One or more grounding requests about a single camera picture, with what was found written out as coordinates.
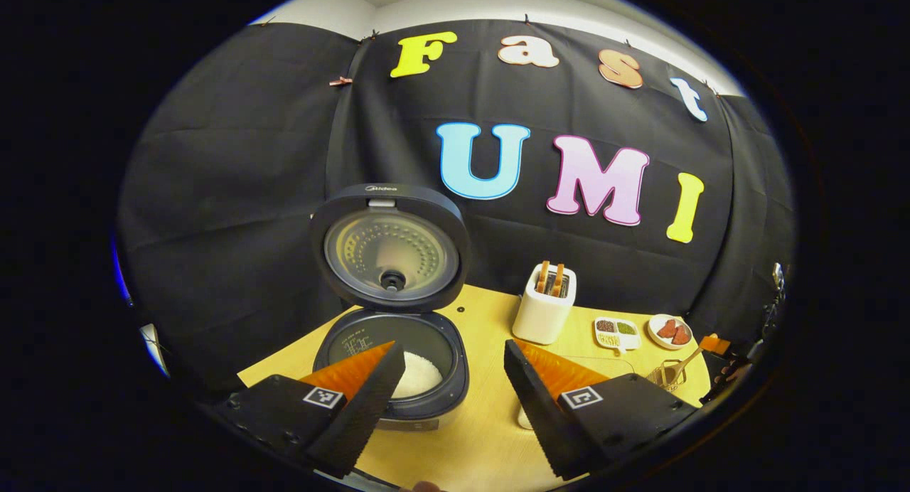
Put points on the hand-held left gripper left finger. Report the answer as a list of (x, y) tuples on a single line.
[(370, 407)]

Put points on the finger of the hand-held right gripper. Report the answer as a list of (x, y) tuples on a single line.
[(714, 345)]

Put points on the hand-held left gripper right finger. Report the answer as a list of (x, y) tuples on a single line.
[(540, 421)]

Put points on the clear plastic rice box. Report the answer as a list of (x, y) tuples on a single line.
[(523, 417)]

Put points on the wooden spoon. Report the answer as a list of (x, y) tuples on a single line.
[(686, 365)]

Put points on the white rice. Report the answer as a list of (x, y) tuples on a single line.
[(419, 375)]

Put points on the dark grey rice cooker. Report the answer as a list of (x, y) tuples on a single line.
[(391, 250)]

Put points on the red meat piece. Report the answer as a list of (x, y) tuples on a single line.
[(666, 329), (681, 335)]

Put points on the white round plate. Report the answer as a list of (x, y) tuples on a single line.
[(661, 343)]

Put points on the white toaster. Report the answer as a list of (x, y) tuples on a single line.
[(542, 318)]

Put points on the white divided bean dish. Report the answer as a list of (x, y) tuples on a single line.
[(606, 326)]

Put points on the toasted bread slice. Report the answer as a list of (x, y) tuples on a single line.
[(542, 277), (558, 280)]

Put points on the black backdrop cloth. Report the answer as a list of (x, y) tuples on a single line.
[(234, 193)]

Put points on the copper cloth clip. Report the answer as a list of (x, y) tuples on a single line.
[(340, 81)]

